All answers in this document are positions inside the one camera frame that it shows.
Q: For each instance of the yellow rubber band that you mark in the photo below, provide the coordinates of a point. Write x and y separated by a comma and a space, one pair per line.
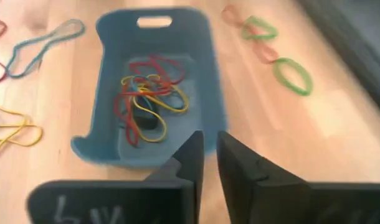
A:
163, 133
40, 134

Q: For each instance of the blue rubber band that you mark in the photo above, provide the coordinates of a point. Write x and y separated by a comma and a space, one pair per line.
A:
137, 82

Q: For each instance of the long teal rubber band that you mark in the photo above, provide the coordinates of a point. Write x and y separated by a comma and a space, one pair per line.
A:
83, 29

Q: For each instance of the green rubber band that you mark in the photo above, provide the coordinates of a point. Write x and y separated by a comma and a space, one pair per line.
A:
243, 31
308, 84

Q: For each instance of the teal plastic bin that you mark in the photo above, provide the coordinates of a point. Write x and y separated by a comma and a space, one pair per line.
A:
115, 46

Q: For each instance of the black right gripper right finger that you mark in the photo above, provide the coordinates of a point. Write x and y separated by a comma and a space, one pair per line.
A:
286, 202

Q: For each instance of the small black object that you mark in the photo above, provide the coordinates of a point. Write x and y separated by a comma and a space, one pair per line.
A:
146, 119

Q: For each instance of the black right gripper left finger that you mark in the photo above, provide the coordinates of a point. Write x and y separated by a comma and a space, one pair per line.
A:
115, 202

